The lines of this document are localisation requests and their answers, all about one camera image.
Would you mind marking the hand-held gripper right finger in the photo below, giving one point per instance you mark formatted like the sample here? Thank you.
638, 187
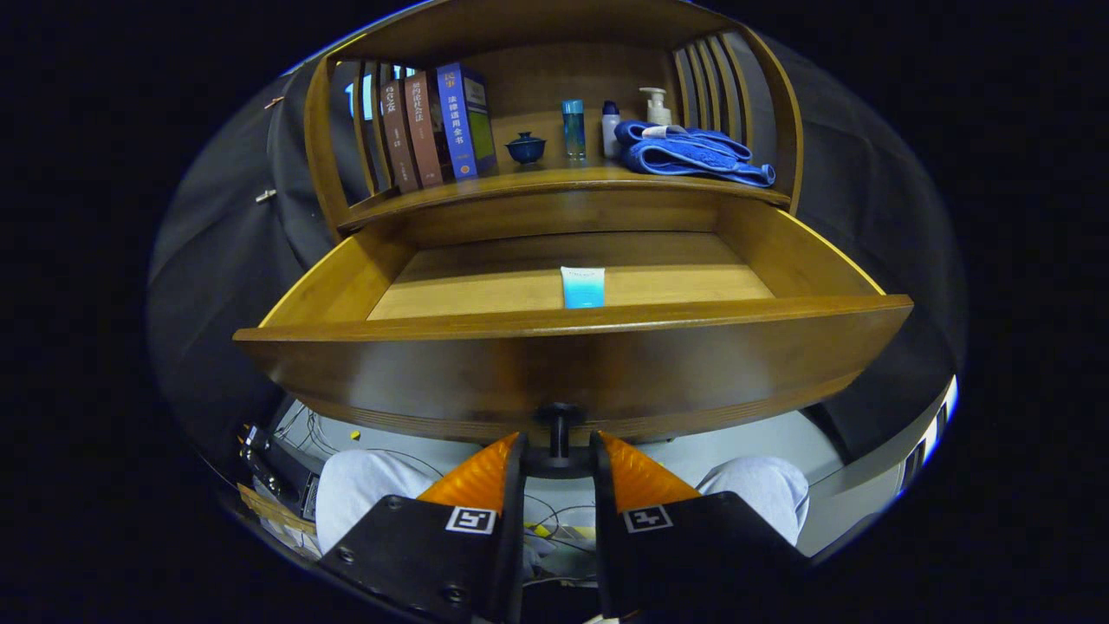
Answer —
606, 537

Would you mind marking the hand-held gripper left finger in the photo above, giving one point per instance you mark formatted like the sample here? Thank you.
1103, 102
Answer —
511, 555

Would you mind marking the wooden drawer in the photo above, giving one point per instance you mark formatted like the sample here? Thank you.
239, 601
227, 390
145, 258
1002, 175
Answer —
563, 373

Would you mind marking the blue squeeze tube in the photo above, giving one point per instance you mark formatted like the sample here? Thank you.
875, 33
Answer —
582, 290

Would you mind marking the wooden countertop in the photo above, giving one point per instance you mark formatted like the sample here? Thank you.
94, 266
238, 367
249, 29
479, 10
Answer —
554, 178

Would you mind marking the wooden cabinet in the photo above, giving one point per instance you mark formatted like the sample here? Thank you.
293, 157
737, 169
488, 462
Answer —
563, 78

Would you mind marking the person's left leg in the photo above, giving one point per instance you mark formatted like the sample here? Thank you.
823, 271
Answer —
364, 494

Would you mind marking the person's leg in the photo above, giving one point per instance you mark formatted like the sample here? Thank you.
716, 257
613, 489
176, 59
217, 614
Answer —
762, 490
364, 494

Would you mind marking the person's right leg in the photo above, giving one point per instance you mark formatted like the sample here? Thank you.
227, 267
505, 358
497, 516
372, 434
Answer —
762, 490

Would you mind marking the cardboard box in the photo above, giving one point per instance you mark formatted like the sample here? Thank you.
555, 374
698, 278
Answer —
269, 511

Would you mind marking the black electronic device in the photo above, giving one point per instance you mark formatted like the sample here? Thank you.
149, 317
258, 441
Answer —
277, 468

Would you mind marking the folded blue towel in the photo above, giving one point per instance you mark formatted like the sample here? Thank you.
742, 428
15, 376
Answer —
684, 156

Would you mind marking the blue lidded teacup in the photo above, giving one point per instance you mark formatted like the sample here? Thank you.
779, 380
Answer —
525, 152

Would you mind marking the white bottle with blue cap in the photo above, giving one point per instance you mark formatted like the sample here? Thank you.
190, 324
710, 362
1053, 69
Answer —
611, 134

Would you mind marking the clear blue glass bottle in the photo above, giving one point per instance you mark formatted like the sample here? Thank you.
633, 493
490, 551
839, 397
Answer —
573, 134

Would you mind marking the white pump bottle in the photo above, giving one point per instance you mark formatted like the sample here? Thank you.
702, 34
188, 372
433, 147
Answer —
658, 113

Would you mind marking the dark brown book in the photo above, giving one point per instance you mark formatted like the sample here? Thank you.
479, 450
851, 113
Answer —
400, 139

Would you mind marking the reddish brown book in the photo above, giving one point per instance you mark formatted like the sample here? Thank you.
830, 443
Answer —
424, 130

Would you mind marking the thick blue book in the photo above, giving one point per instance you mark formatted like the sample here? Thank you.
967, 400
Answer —
457, 121

